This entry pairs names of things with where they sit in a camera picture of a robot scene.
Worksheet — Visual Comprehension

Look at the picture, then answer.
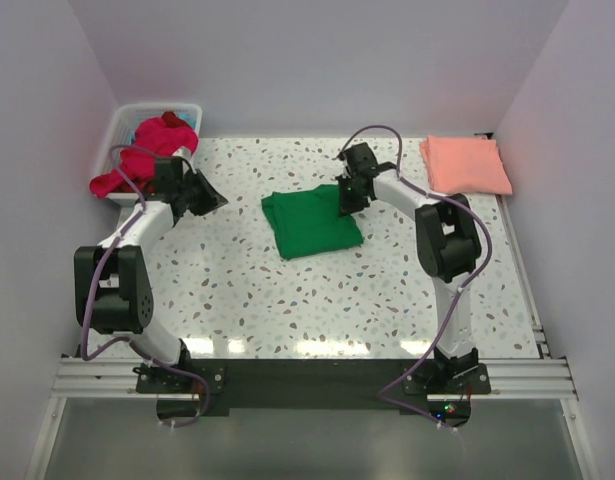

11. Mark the green t shirt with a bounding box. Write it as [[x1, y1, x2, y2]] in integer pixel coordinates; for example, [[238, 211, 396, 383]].
[[261, 184, 364, 260]]

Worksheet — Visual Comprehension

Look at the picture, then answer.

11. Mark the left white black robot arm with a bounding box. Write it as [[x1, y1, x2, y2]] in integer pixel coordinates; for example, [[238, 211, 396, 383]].
[[74, 156, 227, 392]]

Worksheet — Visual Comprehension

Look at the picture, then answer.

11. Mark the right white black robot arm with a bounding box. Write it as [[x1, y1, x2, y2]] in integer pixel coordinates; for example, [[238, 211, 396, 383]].
[[336, 143, 482, 393]]

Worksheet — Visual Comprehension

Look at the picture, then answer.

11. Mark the crumpled magenta t shirt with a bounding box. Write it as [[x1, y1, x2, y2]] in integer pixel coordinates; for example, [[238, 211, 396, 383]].
[[120, 115, 199, 192]]

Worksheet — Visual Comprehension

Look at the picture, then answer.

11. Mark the dark red t shirt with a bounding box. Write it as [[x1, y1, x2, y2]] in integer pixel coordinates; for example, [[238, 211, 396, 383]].
[[161, 111, 187, 128]]

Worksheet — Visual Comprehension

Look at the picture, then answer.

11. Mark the teal garment in basket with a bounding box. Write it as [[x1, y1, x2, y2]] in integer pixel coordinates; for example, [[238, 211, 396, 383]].
[[177, 111, 196, 128]]

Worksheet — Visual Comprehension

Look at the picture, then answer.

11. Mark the white plastic laundry basket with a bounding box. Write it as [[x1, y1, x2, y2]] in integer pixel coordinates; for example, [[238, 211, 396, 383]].
[[89, 102, 202, 207]]

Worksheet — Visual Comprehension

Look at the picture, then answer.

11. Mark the folded salmon pink t shirt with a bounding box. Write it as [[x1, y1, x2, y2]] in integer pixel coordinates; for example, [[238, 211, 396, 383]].
[[419, 136, 513, 196]]

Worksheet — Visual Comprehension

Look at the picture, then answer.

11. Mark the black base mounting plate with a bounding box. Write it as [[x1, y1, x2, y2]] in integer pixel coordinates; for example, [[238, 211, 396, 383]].
[[133, 359, 492, 420]]

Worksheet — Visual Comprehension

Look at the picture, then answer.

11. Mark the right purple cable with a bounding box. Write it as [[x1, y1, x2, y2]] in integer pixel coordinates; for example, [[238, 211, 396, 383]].
[[339, 124, 491, 419]]

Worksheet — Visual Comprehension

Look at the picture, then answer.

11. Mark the purple cable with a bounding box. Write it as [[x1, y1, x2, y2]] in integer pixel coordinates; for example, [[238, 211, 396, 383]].
[[339, 124, 491, 419], [79, 143, 211, 429]]

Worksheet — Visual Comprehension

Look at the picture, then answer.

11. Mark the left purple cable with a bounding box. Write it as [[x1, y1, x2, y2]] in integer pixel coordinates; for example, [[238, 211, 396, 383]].
[[79, 143, 211, 429]]

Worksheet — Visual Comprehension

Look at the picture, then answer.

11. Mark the aluminium frame rail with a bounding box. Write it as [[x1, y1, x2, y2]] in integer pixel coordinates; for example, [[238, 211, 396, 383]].
[[50, 358, 578, 400]]

